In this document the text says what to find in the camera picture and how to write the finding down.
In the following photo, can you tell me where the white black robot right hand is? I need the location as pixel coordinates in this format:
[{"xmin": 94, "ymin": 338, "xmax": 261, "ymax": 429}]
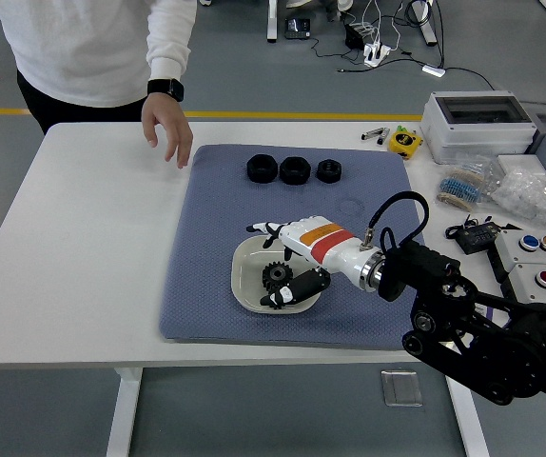
[{"xmin": 246, "ymin": 216, "xmax": 383, "ymax": 310}]

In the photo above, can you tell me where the person's left hand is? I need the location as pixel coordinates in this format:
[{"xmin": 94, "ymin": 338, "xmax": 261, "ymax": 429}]
[{"xmin": 140, "ymin": 92, "xmax": 194, "ymax": 169}]

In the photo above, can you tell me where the large black gear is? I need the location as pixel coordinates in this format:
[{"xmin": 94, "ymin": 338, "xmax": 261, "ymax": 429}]
[{"xmin": 261, "ymin": 261, "xmax": 296, "ymax": 300}]

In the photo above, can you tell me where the small black hex nut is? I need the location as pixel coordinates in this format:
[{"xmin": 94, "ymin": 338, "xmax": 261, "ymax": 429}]
[{"xmin": 316, "ymin": 159, "xmax": 343, "ymax": 184}]

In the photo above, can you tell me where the large black hex nut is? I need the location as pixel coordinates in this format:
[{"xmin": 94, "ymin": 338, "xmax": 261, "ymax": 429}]
[
  {"xmin": 245, "ymin": 153, "xmax": 279, "ymax": 185},
  {"xmin": 279, "ymin": 155, "xmax": 311, "ymax": 186}
]

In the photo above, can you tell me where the grey three-button control box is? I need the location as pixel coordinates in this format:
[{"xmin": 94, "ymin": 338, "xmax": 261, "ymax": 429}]
[{"xmin": 494, "ymin": 228, "xmax": 546, "ymax": 268}]

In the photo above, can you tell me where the white flat box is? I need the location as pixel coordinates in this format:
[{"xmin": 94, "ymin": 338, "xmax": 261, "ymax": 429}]
[{"xmin": 497, "ymin": 153, "xmax": 546, "ymax": 180}]

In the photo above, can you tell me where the black wrist watch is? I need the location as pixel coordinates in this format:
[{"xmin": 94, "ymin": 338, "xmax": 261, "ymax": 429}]
[{"xmin": 146, "ymin": 78, "xmax": 185, "ymax": 103}]

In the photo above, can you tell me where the white square plate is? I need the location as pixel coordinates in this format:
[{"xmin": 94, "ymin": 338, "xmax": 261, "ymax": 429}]
[{"xmin": 231, "ymin": 236, "xmax": 324, "ymax": 315}]

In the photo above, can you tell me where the person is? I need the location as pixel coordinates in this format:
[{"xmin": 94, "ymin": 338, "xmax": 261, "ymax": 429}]
[{"xmin": 0, "ymin": 0, "xmax": 198, "ymax": 137}]

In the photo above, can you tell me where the blue-grey textured mat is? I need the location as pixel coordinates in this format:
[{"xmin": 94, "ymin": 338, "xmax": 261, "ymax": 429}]
[{"xmin": 157, "ymin": 144, "xmax": 443, "ymax": 352}]

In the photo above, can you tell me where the silver black small tool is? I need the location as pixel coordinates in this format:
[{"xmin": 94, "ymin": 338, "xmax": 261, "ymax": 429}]
[{"xmin": 361, "ymin": 126, "xmax": 391, "ymax": 143}]

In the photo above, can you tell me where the yellow tape measure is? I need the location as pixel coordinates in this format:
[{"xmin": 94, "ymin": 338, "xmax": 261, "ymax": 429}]
[{"xmin": 388, "ymin": 130, "xmax": 424, "ymax": 158}]

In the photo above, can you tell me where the bag of blue resistors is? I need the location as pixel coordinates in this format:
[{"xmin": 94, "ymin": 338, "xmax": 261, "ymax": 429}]
[{"xmin": 436, "ymin": 161, "xmax": 498, "ymax": 211}]

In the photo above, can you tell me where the white desk leg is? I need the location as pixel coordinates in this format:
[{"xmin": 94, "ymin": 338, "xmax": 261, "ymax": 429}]
[
  {"xmin": 266, "ymin": 0, "xmax": 280, "ymax": 44},
  {"xmin": 415, "ymin": 0, "xmax": 439, "ymax": 48}
]

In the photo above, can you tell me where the black digital display module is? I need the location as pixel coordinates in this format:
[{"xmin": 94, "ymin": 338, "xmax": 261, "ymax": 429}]
[{"xmin": 445, "ymin": 216, "xmax": 506, "ymax": 254}]

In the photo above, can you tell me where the black desk phone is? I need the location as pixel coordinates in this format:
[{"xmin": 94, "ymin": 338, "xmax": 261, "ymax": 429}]
[{"xmin": 284, "ymin": 17, "xmax": 312, "ymax": 40}]

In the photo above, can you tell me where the white power strip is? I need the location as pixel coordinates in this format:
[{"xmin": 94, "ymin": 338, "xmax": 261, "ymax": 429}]
[{"xmin": 363, "ymin": 42, "xmax": 392, "ymax": 68}]

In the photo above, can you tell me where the bag of white plastic parts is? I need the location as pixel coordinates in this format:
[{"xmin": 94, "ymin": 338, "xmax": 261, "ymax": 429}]
[{"xmin": 489, "ymin": 166, "xmax": 546, "ymax": 230}]

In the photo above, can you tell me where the white table leg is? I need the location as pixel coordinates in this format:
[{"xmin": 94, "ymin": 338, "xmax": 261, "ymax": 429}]
[
  {"xmin": 441, "ymin": 370, "xmax": 491, "ymax": 457},
  {"xmin": 105, "ymin": 367, "xmax": 145, "ymax": 457}
]

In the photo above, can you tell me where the grey electrical enclosure box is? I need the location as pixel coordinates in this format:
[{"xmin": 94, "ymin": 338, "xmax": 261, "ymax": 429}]
[{"xmin": 419, "ymin": 89, "xmax": 538, "ymax": 166}]

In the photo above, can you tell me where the black floor cable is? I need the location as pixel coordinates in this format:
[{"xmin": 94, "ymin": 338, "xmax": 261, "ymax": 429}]
[{"xmin": 443, "ymin": 66, "xmax": 497, "ymax": 91}]

